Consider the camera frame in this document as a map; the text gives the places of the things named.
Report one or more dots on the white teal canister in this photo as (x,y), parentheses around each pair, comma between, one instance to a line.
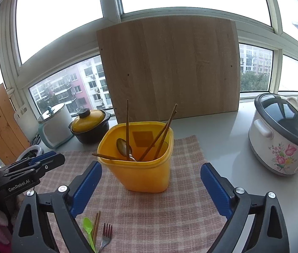
(54,126)

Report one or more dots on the yellow plastic utensil container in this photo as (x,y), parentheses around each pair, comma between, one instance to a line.
(152,174)

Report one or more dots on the large wooden board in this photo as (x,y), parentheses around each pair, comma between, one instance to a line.
(187,63)

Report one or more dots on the metal fork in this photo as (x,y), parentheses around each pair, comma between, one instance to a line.
(106,236)

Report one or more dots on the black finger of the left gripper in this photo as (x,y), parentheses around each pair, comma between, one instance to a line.
(49,164)

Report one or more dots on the yellow lid black pot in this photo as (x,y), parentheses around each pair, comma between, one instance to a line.
(90,126)

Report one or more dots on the chopstick in container right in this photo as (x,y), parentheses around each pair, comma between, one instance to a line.
(166,127)

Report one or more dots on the white plastic cutting board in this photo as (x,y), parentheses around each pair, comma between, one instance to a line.
(27,122)

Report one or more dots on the metal spoon in container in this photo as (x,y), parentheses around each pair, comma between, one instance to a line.
(124,149)

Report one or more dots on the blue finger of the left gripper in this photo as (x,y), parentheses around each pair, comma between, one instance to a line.
(42,157)

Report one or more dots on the green plastic spoon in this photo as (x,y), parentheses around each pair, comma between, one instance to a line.
(88,227)

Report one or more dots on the pink plaid cloth mat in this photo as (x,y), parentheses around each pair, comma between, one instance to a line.
(181,219)

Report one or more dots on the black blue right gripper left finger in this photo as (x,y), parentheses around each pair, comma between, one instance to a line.
(33,232)

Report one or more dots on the chopstick in container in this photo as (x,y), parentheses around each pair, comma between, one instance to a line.
(166,127)
(105,156)

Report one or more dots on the chopstick in container left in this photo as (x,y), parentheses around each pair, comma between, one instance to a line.
(105,156)

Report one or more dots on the white floral slow cooker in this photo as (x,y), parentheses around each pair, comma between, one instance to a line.
(273,134)

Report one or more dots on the orange pine wood panel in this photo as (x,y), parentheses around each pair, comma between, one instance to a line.
(12,140)

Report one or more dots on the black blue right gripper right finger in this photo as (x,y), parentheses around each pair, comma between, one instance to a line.
(268,232)

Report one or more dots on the white ring light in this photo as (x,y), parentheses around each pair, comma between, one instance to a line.
(31,152)

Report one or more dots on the brown wooden chopstick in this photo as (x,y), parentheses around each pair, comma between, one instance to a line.
(96,226)
(127,132)
(162,138)

